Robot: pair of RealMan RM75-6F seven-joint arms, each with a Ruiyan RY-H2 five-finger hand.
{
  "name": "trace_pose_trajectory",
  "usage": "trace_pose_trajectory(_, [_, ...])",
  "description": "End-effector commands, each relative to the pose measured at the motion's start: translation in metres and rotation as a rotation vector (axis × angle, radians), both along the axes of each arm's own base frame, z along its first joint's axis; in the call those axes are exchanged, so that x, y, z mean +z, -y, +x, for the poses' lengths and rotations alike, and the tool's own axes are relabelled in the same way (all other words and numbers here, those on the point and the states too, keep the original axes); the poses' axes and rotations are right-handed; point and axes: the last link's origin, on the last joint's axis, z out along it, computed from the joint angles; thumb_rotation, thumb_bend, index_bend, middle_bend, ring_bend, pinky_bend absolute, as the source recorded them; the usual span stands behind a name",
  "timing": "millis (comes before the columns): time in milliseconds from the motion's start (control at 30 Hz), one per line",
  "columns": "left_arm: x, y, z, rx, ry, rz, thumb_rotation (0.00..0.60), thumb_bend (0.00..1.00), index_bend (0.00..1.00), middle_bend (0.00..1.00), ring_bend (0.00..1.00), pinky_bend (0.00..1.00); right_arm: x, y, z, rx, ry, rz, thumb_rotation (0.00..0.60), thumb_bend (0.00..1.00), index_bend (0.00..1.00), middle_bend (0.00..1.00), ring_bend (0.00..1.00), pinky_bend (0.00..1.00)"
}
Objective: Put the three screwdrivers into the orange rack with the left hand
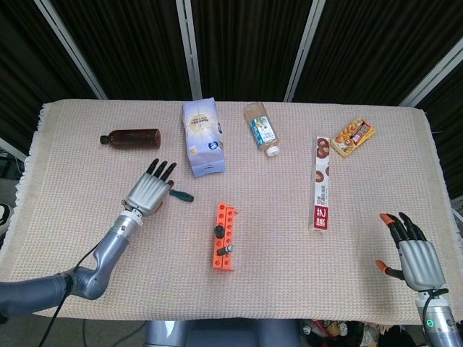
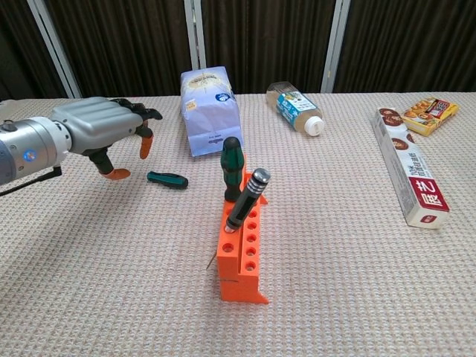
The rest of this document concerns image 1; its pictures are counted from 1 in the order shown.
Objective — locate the slim green screwdriver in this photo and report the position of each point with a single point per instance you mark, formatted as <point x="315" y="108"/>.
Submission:
<point x="182" y="196"/>

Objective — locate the black metal precision screwdriver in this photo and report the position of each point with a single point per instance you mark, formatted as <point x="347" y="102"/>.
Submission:
<point x="227" y="249"/>

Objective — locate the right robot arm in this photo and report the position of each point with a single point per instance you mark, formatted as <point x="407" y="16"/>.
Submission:
<point x="439" y="321"/>

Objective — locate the grey robot torso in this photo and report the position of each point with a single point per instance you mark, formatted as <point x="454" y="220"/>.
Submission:
<point x="224" y="334"/>

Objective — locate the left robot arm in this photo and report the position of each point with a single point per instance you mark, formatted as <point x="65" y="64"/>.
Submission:
<point x="108" y="253"/>

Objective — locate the black trash bin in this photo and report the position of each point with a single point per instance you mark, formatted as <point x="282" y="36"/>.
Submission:
<point x="347" y="334"/>

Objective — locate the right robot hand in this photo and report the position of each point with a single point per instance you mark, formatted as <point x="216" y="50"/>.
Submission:
<point x="421" y="264"/>

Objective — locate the clear bottle blue label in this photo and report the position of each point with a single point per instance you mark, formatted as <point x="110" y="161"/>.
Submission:
<point x="261" y="128"/>

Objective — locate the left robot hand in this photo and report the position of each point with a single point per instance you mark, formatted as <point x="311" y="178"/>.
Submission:
<point x="146" y="195"/>

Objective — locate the yellow snack box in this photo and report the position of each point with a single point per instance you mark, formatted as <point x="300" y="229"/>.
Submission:
<point x="351" y="138"/>

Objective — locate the brown plastic bottle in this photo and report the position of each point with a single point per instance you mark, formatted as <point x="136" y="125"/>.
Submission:
<point x="134" y="138"/>

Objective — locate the blue and white bag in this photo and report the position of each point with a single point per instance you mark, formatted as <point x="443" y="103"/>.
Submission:
<point x="204" y="141"/>

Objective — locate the long white red cookie box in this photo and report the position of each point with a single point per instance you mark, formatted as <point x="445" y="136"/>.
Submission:
<point x="322" y="188"/>

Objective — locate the thick green black screwdriver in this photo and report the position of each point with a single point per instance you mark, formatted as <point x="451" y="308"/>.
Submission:
<point x="218" y="231"/>

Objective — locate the orange tool holder rack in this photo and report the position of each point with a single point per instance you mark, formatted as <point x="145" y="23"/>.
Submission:
<point x="229" y="224"/>

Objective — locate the black and white shoe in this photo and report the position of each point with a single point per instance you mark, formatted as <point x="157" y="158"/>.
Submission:
<point x="3" y="215"/>

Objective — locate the grey partition frame post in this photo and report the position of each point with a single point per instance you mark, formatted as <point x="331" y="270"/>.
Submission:
<point x="303" y="54"/>
<point x="12" y="149"/>
<point x="190" y="50"/>
<point x="72" y="50"/>
<point x="434" y="76"/>
<point x="457" y="206"/>

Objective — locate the beige woven tablecloth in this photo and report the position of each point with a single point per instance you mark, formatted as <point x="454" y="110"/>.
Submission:
<point x="275" y="224"/>

